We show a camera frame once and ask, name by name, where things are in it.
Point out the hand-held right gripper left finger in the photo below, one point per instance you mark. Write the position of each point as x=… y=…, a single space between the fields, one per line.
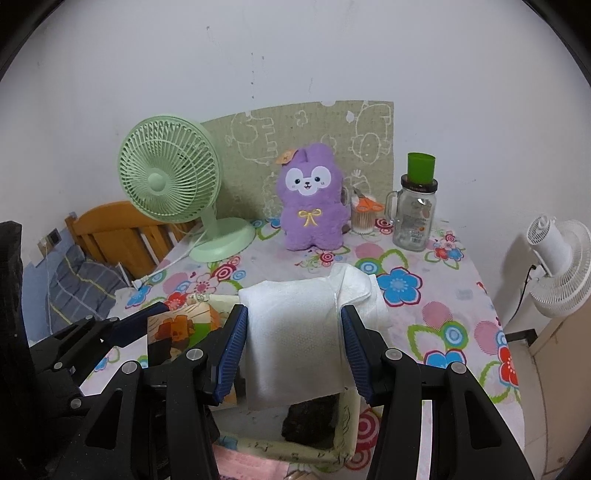
x=231 y=355

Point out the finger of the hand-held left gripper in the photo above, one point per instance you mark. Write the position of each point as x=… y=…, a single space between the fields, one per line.
x=134 y=325

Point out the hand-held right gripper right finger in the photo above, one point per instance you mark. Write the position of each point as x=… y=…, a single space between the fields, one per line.
x=358 y=355

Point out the cartoon printed tissue pack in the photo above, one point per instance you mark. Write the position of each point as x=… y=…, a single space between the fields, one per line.
x=180 y=327

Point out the white towel pack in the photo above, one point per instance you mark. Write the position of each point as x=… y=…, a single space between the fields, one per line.
x=291 y=332

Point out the dark cloth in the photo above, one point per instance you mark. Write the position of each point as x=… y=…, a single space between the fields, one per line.
x=309 y=422

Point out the yellow printed storage box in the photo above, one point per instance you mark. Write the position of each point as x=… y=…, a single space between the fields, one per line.
x=277 y=454

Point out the pink packet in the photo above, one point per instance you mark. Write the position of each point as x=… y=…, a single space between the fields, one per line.
x=249 y=464

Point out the grey plaid pillow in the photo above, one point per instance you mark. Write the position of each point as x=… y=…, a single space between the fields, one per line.
x=83 y=281

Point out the floral tablecloth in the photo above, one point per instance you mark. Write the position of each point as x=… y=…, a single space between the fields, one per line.
x=438 y=323

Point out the wooden headboard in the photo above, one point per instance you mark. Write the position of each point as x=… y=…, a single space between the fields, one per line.
x=115 y=230

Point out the cotton swab container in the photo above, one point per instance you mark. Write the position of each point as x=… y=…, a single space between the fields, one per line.
x=362 y=221

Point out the glass jar with green lid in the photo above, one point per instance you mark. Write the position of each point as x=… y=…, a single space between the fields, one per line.
x=413 y=221

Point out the green desk fan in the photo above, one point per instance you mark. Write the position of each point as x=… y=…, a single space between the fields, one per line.
x=161 y=180

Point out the purple plush toy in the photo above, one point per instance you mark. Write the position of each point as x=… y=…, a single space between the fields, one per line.
x=314 y=212

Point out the orange scissors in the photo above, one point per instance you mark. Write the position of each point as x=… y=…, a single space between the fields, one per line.
x=369 y=205

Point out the green printed board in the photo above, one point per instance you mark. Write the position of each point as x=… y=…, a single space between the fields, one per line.
x=249 y=138

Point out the white standing fan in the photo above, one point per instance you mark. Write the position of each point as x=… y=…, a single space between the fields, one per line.
x=563 y=267

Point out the wall socket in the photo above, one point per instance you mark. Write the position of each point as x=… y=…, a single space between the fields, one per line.
x=54 y=237

